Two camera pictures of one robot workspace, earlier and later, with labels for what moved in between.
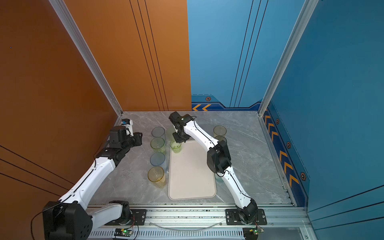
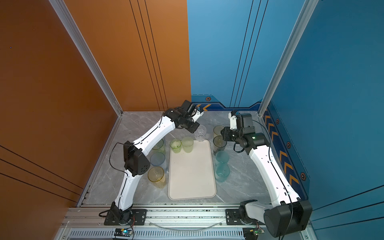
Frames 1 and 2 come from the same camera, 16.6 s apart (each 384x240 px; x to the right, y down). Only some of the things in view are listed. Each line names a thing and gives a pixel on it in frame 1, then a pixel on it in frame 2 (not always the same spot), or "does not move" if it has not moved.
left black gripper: [138, 139] -> [196, 126]
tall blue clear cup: [158, 159] does not move
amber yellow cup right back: [219, 130] does not move
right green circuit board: [252, 233] does not move
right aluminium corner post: [308, 7] does not move
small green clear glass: [176, 147] does not move
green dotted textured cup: [169, 131] -> [187, 142]
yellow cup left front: [156, 175] does not move
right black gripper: [178, 140] -> [226, 134]
